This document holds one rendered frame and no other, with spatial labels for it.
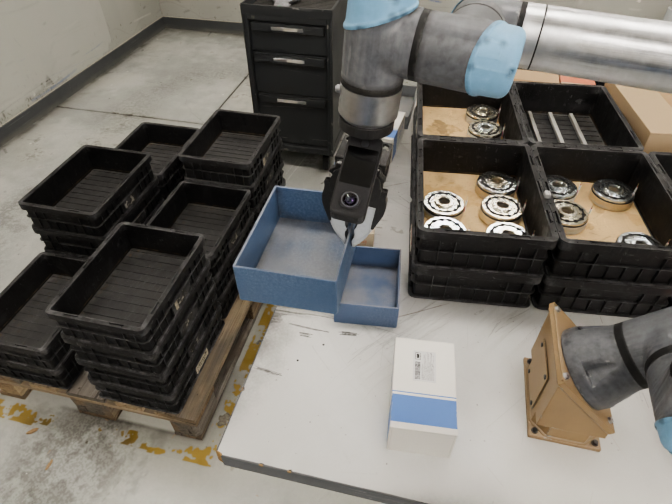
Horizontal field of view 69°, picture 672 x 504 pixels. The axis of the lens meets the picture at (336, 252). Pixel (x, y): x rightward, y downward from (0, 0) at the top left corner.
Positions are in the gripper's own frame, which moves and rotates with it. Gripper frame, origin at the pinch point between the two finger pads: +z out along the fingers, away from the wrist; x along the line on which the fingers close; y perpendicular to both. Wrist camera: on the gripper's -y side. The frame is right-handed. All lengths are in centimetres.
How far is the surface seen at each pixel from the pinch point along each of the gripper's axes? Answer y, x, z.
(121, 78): 263, 232, 129
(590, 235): 48, -52, 25
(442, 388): -0.5, -21.4, 31.5
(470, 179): 65, -22, 27
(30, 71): 202, 254, 102
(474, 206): 53, -24, 27
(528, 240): 30.5, -33.5, 16.7
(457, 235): 28.7, -18.9, 18.0
